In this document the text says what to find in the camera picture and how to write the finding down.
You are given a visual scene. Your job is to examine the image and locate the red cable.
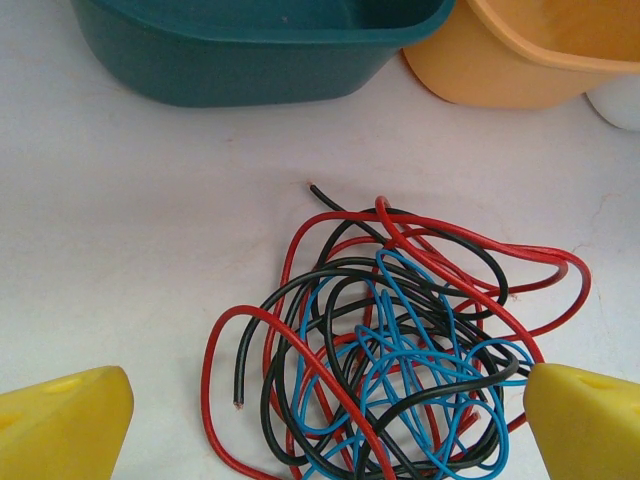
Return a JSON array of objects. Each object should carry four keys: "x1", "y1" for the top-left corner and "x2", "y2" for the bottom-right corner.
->
[
  {"x1": 201, "y1": 304, "x2": 401, "y2": 480},
  {"x1": 262, "y1": 195, "x2": 594, "y2": 471}
]

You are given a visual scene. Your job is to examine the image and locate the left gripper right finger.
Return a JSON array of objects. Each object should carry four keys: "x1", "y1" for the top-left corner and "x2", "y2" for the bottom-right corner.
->
[{"x1": 523, "y1": 363, "x2": 640, "y2": 480}]

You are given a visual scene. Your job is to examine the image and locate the orange plastic bin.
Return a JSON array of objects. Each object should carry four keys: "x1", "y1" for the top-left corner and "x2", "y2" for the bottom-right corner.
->
[{"x1": 402, "y1": 0, "x2": 640, "y2": 110}]

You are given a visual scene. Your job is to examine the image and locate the white plastic bin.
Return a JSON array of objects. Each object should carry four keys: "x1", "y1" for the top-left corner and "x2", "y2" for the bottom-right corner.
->
[{"x1": 585, "y1": 74, "x2": 640, "y2": 132}]

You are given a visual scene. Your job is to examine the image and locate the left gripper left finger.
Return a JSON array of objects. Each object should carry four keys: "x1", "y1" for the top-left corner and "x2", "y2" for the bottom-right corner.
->
[{"x1": 0, "y1": 365, "x2": 135, "y2": 480}]

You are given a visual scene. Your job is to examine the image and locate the teal plastic bin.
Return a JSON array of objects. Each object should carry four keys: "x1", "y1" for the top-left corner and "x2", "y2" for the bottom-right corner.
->
[{"x1": 69, "y1": 0, "x2": 457, "y2": 109}]

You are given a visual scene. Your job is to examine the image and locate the black cable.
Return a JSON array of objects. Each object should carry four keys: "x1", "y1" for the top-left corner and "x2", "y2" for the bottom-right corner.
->
[
  {"x1": 233, "y1": 257, "x2": 531, "y2": 480},
  {"x1": 308, "y1": 183, "x2": 510, "y2": 321}
]

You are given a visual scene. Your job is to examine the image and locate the thin blue cable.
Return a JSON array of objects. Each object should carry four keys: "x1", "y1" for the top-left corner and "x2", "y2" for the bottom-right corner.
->
[{"x1": 294, "y1": 248, "x2": 536, "y2": 480}]

